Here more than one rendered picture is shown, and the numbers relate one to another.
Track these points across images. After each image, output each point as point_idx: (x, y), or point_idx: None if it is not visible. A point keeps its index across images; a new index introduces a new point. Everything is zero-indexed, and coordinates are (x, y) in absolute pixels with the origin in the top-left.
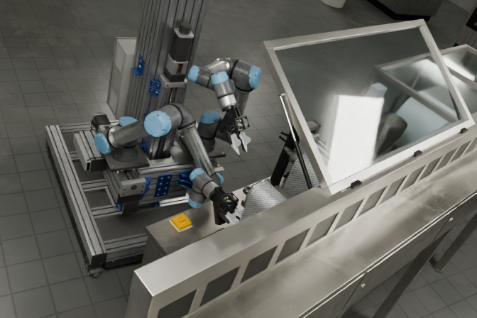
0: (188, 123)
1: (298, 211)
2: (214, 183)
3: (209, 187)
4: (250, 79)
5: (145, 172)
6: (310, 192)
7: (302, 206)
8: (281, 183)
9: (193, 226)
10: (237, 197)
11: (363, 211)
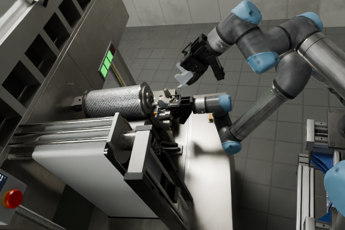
0: (275, 78)
1: None
2: (200, 101)
3: (199, 97)
4: (336, 165)
5: (334, 158)
6: None
7: None
8: (177, 205)
9: (208, 123)
10: (219, 186)
11: (18, 94)
